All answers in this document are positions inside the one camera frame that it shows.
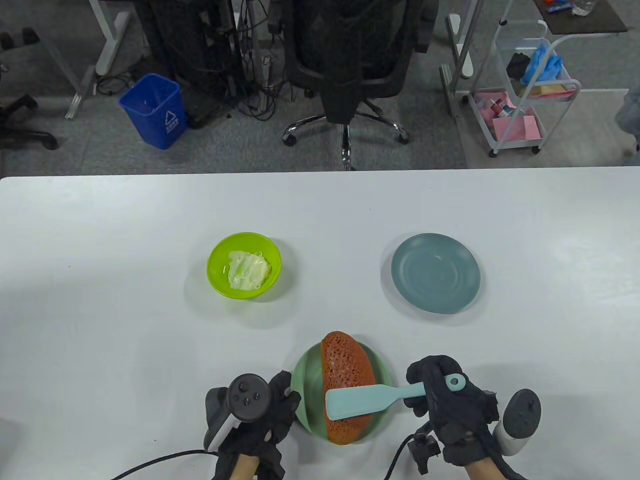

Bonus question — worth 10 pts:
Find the person's right hand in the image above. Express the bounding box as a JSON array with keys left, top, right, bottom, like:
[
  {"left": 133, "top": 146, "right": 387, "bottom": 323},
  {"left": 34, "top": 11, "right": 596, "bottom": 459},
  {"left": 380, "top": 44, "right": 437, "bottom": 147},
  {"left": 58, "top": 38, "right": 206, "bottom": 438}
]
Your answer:
[{"left": 406, "top": 355, "right": 501, "bottom": 468}]

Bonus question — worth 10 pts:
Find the person's left hand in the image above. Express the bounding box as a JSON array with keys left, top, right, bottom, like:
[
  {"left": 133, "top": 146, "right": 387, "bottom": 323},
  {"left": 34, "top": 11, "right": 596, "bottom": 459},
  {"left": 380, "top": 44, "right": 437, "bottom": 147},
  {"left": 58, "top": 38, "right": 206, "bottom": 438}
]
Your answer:
[{"left": 215, "top": 371, "right": 302, "bottom": 480}]

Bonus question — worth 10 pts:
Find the pale green plate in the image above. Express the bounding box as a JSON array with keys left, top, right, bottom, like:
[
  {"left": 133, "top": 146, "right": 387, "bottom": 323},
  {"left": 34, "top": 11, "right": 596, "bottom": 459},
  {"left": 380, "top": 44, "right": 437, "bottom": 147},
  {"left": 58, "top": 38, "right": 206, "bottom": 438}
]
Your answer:
[{"left": 292, "top": 341, "right": 393, "bottom": 445}]

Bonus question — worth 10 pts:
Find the teal dessert spatula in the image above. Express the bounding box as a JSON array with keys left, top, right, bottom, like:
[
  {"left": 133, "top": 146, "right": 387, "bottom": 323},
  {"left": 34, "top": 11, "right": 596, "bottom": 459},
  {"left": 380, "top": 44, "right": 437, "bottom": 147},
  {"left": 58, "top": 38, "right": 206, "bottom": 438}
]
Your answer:
[{"left": 325, "top": 374, "right": 467, "bottom": 422}]

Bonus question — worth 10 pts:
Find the brown bread slice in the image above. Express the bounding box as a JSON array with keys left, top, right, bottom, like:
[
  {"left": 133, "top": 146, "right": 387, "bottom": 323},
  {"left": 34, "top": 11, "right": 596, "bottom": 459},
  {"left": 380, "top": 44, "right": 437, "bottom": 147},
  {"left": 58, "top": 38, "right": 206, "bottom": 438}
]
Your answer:
[{"left": 320, "top": 331, "right": 377, "bottom": 446}]

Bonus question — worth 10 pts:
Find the person's right forearm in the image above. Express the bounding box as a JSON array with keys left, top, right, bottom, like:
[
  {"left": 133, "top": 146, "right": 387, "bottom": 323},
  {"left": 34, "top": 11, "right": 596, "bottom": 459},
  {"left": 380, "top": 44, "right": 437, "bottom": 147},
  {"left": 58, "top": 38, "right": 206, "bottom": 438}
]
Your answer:
[{"left": 462, "top": 457, "right": 506, "bottom": 480}]

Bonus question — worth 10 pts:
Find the person's left forearm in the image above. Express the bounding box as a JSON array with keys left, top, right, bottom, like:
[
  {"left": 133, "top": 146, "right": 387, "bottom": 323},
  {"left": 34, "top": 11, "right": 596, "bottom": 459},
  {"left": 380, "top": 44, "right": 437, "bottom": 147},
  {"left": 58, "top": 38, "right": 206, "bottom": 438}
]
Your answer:
[{"left": 227, "top": 452, "right": 263, "bottom": 480}]

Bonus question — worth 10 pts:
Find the black and white controller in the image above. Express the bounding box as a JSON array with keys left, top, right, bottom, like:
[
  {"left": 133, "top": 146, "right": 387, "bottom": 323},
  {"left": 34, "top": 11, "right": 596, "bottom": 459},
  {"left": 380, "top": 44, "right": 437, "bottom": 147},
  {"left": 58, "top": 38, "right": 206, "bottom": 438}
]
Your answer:
[
  {"left": 204, "top": 373, "right": 272, "bottom": 451},
  {"left": 495, "top": 389, "right": 542, "bottom": 456}
]

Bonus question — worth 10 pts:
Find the blue-grey plate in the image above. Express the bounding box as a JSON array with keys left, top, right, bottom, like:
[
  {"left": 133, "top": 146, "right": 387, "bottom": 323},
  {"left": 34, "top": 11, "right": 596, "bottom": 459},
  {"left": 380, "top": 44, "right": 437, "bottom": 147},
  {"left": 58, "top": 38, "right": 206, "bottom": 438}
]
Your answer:
[{"left": 391, "top": 233, "right": 482, "bottom": 315}]

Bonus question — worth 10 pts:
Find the lime green bowl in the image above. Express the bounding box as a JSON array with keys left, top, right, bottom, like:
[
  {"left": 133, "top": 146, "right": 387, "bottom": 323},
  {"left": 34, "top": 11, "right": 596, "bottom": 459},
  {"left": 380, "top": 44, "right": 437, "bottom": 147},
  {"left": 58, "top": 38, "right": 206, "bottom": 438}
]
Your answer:
[{"left": 207, "top": 232, "right": 282, "bottom": 301}]

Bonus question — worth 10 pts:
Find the white trolley cart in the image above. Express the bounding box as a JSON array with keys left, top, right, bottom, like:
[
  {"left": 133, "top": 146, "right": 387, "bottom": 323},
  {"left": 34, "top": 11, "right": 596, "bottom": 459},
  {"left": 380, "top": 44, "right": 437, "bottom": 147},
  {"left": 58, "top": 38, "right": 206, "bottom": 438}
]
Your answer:
[{"left": 468, "top": 20, "right": 582, "bottom": 158}]

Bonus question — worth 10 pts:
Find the pink folder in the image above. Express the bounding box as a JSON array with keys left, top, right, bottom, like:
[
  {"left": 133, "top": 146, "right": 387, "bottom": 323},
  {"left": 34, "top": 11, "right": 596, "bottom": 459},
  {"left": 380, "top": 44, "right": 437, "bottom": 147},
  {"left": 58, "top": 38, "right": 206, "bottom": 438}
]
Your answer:
[{"left": 492, "top": 116, "right": 542, "bottom": 143}]

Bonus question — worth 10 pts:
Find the blue trash bin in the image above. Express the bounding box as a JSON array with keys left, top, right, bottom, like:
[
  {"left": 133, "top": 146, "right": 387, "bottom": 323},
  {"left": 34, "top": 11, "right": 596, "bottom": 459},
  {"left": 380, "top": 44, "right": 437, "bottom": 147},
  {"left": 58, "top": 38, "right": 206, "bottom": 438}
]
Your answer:
[{"left": 118, "top": 74, "right": 188, "bottom": 150}]

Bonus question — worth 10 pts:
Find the white desk leg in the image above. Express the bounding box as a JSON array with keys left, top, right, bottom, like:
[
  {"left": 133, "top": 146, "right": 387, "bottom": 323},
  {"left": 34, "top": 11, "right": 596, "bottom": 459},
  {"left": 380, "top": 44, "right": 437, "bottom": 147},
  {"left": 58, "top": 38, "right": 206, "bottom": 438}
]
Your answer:
[
  {"left": 89, "top": 0, "right": 132, "bottom": 76},
  {"left": 446, "top": 14, "right": 475, "bottom": 78}
]

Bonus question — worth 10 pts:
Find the black office chair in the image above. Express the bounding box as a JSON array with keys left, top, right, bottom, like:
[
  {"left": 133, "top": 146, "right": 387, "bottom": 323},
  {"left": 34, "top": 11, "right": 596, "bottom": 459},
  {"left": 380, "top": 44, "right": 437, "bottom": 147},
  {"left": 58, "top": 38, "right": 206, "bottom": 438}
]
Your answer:
[{"left": 270, "top": 0, "right": 440, "bottom": 172}]

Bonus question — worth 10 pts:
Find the black cloth bundle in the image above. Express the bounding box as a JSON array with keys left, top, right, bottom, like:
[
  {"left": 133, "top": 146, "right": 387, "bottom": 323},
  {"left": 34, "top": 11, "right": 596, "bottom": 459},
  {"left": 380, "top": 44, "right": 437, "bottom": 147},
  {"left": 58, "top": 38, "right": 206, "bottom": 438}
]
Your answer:
[{"left": 506, "top": 51, "right": 531, "bottom": 80}]

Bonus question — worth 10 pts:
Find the blue plastic bag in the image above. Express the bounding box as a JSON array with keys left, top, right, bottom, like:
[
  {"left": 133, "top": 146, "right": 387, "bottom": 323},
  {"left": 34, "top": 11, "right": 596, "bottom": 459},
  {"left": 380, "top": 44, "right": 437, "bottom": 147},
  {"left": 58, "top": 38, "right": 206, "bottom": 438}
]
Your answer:
[{"left": 520, "top": 43, "right": 563, "bottom": 86}]

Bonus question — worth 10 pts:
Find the grey metal table leg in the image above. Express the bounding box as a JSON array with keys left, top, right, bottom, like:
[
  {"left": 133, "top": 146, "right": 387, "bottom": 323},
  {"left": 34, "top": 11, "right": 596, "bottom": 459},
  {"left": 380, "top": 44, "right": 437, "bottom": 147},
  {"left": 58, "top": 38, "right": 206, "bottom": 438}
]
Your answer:
[{"left": 30, "top": 30, "right": 98, "bottom": 120}]

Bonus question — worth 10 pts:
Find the black chair base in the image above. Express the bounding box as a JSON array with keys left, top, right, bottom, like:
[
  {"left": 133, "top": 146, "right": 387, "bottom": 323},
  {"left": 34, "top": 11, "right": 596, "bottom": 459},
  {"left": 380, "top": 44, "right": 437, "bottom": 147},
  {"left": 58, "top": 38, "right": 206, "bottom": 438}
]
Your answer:
[{"left": 0, "top": 27, "right": 59, "bottom": 151}]

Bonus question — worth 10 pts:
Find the black computer tower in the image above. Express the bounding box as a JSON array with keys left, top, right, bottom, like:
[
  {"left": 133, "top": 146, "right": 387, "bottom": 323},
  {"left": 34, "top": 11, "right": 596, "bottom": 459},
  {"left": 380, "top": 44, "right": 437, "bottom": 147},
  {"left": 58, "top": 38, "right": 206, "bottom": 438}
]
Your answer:
[{"left": 137, "top": 0, "right": 236, "bottom": 128}]

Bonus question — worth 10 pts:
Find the brown side table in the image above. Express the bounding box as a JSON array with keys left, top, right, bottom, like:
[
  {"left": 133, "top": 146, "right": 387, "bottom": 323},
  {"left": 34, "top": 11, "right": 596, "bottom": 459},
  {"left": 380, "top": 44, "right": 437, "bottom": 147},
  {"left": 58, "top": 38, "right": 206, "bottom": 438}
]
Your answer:
[{"left": 531, "top": 0, "right": 628, "bottom": 36}]

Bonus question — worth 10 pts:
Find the black glove cable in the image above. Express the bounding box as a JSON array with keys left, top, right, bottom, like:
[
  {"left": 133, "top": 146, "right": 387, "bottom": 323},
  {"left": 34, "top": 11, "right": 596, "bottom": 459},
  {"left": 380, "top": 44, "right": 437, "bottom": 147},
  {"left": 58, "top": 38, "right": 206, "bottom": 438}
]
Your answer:
[
  {"left": 110, "top": 449, "right": 211, "bottom": 480},
  {"left": 382, "top": 422, "right": 443, "bottom": 480}
]

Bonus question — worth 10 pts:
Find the tangle of black cables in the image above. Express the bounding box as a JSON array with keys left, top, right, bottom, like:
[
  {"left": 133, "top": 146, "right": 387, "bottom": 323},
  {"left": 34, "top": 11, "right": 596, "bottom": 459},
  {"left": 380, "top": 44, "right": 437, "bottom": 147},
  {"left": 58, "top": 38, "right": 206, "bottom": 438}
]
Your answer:
[{"left": 227, "top": 0, "right": 298, "bottom": 122}]

